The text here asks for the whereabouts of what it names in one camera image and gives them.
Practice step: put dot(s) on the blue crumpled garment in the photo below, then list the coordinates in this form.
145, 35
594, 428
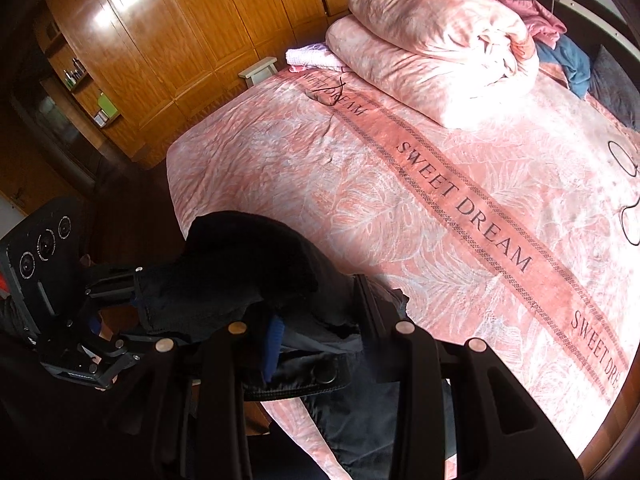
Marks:
570, 60

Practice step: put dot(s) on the folded pink duvet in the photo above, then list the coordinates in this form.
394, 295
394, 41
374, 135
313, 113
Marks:
425, 50

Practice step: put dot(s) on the eyeglasses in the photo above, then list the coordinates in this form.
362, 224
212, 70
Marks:
327, 91

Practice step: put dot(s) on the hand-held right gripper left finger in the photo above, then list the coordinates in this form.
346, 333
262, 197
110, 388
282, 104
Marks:
274, 345

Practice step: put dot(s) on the small white stool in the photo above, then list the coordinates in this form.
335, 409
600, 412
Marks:
257, 66

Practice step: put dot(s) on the folded white pink cloth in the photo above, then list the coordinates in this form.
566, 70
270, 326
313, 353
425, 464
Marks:
315, 57

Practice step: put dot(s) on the black quilted pants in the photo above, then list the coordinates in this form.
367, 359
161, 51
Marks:
240, 260

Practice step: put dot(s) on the bed with pink printed sheet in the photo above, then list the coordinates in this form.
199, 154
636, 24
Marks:
280, 160

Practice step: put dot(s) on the dark shelf unit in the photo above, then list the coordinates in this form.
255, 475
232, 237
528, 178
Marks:
55, 110

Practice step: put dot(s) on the dark wooden headboard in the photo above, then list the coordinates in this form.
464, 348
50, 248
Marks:
590, 15

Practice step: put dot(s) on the pink crumpled garment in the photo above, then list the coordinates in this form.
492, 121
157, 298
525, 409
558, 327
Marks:
540, 20

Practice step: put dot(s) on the green box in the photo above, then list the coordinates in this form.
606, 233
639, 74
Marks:
107, 104

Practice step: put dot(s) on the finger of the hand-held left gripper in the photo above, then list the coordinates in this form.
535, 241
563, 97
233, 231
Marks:
125, 347
115, 282

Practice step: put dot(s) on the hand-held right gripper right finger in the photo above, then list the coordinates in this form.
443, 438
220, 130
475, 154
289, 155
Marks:
415, 360

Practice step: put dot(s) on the wooden wardrobe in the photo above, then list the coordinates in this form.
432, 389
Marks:
200, 35

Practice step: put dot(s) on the grey pillow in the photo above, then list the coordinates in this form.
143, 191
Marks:
615, 85

